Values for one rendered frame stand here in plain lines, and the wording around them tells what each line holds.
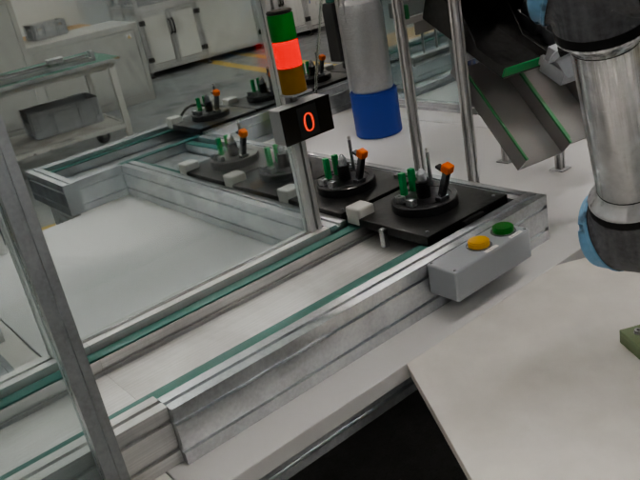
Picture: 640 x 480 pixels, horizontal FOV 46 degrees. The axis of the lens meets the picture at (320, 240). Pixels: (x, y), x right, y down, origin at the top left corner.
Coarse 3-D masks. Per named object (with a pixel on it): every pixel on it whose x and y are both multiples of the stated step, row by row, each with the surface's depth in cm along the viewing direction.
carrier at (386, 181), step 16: (336, 160) 181; (352, 160) 182; (336, 176) 181; (352, 176) 179; (368, 176) 177; (384, 176) 181; (320, 192) 176; (336, 192) 173; (352, 192) 173; (368, 192) 173; (384, 192) 171; (320, 208) 170; (336, 208) 168
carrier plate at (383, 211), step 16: (464, 192) 162; (480, 192) 160; (496, 192) 159; (384, 208) 162; (464, 208) 154; (480, 208) 153; (496, 208) 156; (352, 224) 162; (368, 224) 158; (384, 224) 154; (400, 224) 153; (416, 224) 151; (432, 224) 150; (448, 224) 149; (416, 240) 147; (432, 240) 146
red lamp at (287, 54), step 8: (296, 40) 143; (272, 48) 144; (280, 48) 142; (288, 48) 142; (296, 48) 143; (280, 56) 143; (288, 56) 142; (296, 56) 143; (280, 64) 144; (288, 64) 143; (296, 64) 144
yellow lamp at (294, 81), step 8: (280, 72) 144; (288, 72) 144; (296, 72) 144; (280, 80) 146; (288, 80) 144; (296, 80) 144; (304, 80) 146; (288, 88) 145; (296, 88) 145; (304, 88) 146
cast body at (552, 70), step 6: (552, 48) 148; (558, 48) 148; (546, 54) 150; (540, 60) 154; (546, 60) 151; (540, 66) 153; (546, 66) 151; (552, 66) 150; (558, 66) 148; (546, 72) 152; (552, 72) 150; (558, 72) 149; (552, 78) 151; (558, 78) 149; (564, 78) 149; (570, 78) 150; (558, 84) 150; (564, 84) 150
